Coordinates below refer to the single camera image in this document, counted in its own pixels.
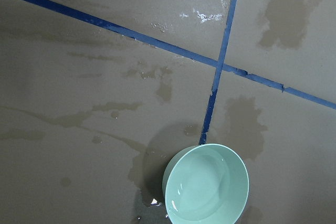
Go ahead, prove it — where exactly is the mint green bowl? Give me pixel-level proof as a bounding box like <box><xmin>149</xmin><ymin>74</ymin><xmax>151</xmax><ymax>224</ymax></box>
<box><xmin>162</xmin><ymin>144</ymin><xmax>249</xmax><ymax>223</ymax></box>

